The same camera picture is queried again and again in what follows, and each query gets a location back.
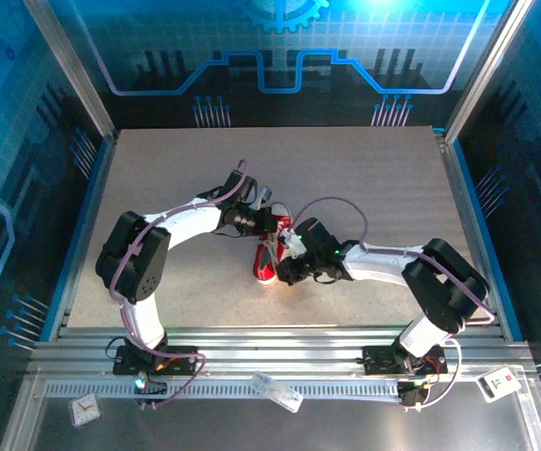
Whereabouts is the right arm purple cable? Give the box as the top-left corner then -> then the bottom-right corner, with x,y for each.
292,195 -> 496,412

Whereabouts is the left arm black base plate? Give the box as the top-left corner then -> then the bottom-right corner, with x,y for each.
113,346 -> 200,377

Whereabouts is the black controller box with LED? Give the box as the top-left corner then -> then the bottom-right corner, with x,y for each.
397,381 -> 429,409
132,370 -> 168,409

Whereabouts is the aluminium corner post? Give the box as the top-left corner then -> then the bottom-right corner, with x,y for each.
21,0 -> 116,142
443,0 -> 534,145

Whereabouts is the red canvas sneaker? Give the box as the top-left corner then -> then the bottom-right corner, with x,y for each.
253,214 -> 296,287

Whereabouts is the clear plastic bag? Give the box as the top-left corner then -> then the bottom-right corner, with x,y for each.
251,370 -> 305,414

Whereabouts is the aluminium side rail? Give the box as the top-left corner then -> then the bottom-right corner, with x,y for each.
432,127 -> 509,340

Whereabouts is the white card with red mark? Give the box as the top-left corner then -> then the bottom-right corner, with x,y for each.
476,367 -> 523,404

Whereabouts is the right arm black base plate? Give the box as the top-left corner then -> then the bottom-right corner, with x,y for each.
362,345 -> 449,376

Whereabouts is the small white square clock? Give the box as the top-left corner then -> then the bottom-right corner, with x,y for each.
69,393 -> 102,428

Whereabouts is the aluminium frame rail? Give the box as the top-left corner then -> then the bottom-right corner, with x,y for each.
25,326 -> 539,377

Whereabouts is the slotted white cable duct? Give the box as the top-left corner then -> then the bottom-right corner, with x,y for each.
42,379 -> 403,401

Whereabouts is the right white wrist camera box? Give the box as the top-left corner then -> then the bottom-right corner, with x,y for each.
281,227 -> 306,258

